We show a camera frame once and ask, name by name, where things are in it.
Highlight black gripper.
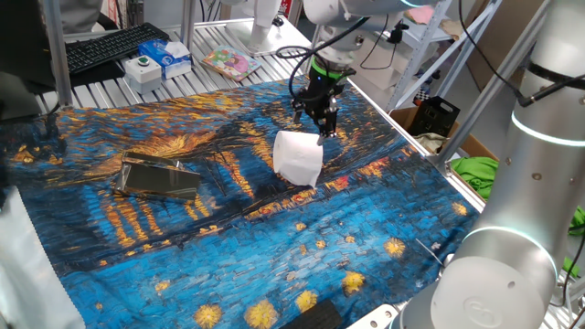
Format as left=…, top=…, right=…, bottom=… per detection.
left=291, top=75, right=344, bottom=146

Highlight white toilet paper roll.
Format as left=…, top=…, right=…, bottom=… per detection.
left=272, top=130, right=324, bottom=187

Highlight white device stand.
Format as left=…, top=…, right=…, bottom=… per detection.
left=226, top=0, right=312, bottom=58

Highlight colourful children's book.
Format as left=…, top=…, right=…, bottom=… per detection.
left=201, top=44, right=262, bottom=83

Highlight white metal shelf rack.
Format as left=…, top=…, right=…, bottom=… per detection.
left=356, top=0, right=485, bottom=113

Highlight black plastic crate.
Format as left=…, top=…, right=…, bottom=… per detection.
left=408, top=94, right=462, bottom=138

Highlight pink cloth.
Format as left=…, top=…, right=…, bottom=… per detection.
left=404, top=5, right=435, bottom=27

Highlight starry night painting tablecloth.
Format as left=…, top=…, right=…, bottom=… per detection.
left=0, top=70, right=485, bottom=329

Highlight brown cardboard box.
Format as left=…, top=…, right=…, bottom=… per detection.
left=388, top=105, right=500, bottom=202

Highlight blue tissue box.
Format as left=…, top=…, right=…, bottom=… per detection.
left=137, top=38, right=193, bottom=80

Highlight green cloth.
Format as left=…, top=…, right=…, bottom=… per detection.
left=450, top=155, right=585, bottom=278

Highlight white box with green button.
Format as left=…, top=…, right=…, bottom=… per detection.
left=122, top=54, right=164, bottom=96

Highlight thin grey rod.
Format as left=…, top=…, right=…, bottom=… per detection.
left=415, top=238, right=444, bottom=266

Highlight black computer keyboard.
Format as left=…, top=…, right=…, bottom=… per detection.
left=63, top=21, right=171, bottom=77

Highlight black flat pad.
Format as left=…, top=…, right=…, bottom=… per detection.
left=25, top=58, right=127, bottom=95

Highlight black computer monitor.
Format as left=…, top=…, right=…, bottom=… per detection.
left=0, top=0, right=60, bottom=122

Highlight green wrist adapter ring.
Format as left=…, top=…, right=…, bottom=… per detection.
left=309, top=58, right=351, bottom=80

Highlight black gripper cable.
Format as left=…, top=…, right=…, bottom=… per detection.
left=275, top=16, right=399, bottom=100

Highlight aluminium frame post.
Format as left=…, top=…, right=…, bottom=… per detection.
left=433, top=0, right=557, bottom=177
left=180, top=0, right=197, bottom=51
left=40, top=0, right=74, bottom=109

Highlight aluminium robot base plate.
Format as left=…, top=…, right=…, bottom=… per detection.
left=345, top=303, right=399, bottom=329

